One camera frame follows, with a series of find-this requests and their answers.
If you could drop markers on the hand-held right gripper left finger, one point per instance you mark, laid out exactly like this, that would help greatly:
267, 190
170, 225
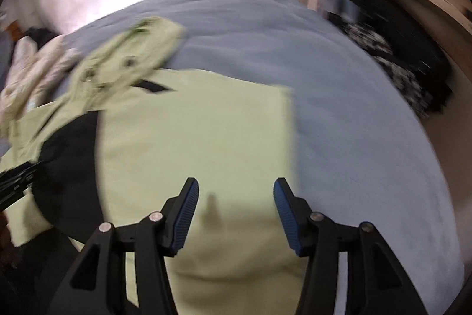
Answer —
183, 222

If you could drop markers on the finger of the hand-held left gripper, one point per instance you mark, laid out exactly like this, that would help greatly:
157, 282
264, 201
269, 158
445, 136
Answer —
16, 182

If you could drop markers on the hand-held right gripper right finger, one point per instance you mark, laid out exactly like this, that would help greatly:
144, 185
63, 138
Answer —
288, 222

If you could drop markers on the light green jacket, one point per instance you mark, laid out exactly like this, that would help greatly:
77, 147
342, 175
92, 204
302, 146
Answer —
202, 123

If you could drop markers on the blue-grey bed blanket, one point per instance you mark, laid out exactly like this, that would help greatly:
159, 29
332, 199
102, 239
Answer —
350, 115

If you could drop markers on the brown wooden furniture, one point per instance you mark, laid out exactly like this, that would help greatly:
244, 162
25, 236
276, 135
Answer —
14, 29

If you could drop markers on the black white patterned cloth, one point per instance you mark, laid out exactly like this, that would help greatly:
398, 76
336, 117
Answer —
391, 60

